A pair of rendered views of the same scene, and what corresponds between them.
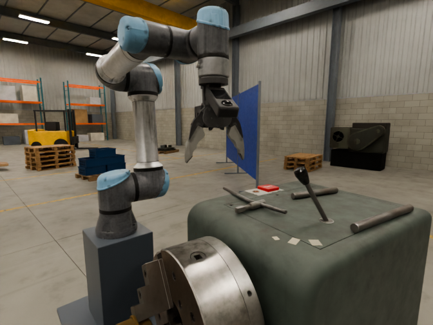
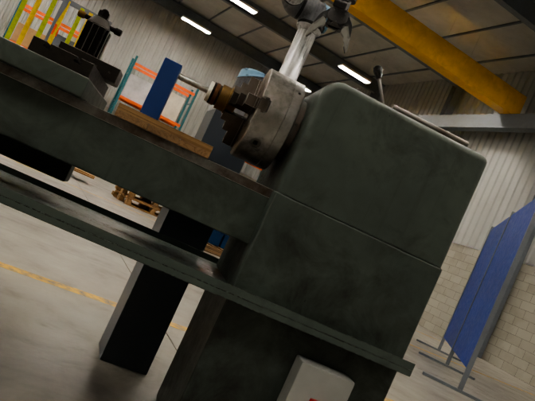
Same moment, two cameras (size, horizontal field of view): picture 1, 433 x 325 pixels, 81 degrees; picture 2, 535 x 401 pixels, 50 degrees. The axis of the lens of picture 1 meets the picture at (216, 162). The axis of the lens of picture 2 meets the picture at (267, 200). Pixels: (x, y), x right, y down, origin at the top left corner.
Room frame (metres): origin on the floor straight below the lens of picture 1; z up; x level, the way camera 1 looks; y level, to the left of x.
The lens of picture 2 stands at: (-1.20, -0.82, 0.76)
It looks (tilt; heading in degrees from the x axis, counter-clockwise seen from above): 2 degrees up; 23
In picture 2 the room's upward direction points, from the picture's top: 25 degrees clockwise
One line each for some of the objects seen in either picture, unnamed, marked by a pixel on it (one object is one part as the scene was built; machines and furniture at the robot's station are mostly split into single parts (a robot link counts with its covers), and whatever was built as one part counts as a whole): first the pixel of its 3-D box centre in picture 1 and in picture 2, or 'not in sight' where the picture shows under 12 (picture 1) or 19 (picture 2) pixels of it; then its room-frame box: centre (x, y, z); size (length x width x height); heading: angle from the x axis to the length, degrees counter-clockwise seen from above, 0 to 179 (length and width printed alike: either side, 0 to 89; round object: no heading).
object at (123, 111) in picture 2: not in sight; (164, 135); (0.37, 0.28, 0.89); 0.36 x 0.30 x 0.04; 34
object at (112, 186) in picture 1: (116, 188); (250, 85); (0.93, 0.38, 1.27); 0.13 x 0.12 x 0.14; 126
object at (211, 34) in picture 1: (212, 36); not in sight; (0.64, 0.01, 1.71); 0.09 x 0.08 x 0.11; 36
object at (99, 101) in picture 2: not in sight; (52, 79); (0.18, 0.62, 0.90); 0.53 x 0.30 x 0.06; 34
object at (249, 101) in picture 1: (238, 133); (480, 289); (7.41, -0.64, 1.18); 4.12 x 0.80 x 2.35; 7
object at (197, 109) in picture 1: (212, 105); (340, 12); (0.64, 0.01, 1.55); 0.09 x 0.08 x 0.12; 19
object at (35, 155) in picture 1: (51, 157); (152, 193); (8.47, 5.60, 0.36); 1.26 x 0.86 x 0.73; 147
